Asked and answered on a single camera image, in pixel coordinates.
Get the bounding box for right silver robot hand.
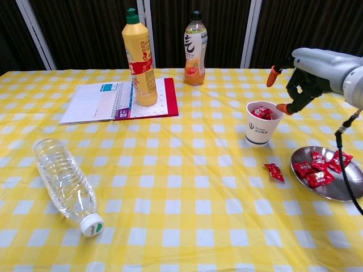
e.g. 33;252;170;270
266;46;361;116

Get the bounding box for round metal plate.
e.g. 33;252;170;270
290;146;363;202

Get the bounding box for white paper cup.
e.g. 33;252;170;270
244;101;285;147

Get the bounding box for dark ribbed partition panel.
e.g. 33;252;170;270
28;0;141;70
149;0;253;69
251;0;363;69
0;0;48;76

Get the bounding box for orange drink bottle black cap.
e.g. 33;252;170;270
183;10;208;86

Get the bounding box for yellow bottle green cap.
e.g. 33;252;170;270
121;7;159;108

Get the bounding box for yellow white checkered tablecloth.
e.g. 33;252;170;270
0;67;363;272

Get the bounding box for open spiral notebook red cover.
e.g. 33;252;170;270
58;77;180;126

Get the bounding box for clear plastic water bottle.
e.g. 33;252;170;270
32;138;105;238

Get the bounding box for white partition frame post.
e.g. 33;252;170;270
15;0;57;71
136;0;157;69
240;0;263;69

